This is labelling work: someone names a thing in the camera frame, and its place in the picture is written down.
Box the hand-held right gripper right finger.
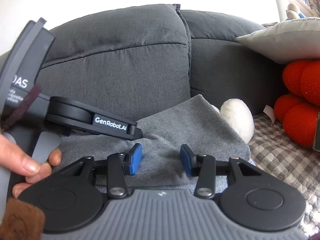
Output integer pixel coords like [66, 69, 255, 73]
[180, 144, 273, 197]

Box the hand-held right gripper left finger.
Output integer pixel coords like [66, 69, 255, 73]
[60, 143, 143, 198]

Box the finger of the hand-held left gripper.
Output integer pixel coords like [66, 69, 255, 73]
[72, 111, 143, 141]

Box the grey t-shirt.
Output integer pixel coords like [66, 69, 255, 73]
[54, 94, 255, 188]

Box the person's left hand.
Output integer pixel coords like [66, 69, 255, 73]
[0, 133, 62, 197]

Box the white plush toy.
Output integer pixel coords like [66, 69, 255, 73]
[210, 99, 255, 143]

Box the grey sofa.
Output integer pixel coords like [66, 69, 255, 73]
[0, 4, 288, 120]

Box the grey checked quilted blanket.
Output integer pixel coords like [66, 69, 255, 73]
[246, 112, 320, 240]

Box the orange pumpkin cushion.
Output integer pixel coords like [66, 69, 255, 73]
[274, 59, 320, 148]

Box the brown fuzzy cuff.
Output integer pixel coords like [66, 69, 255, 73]
[0, 197, 46, 240]

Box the smartphone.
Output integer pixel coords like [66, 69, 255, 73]
[312, 112, 320, 152]

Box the white pillow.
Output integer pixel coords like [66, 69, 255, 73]
[236, 17, 320, 65]

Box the blue plush toy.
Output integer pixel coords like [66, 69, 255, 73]
[286, 3, 304, 21]

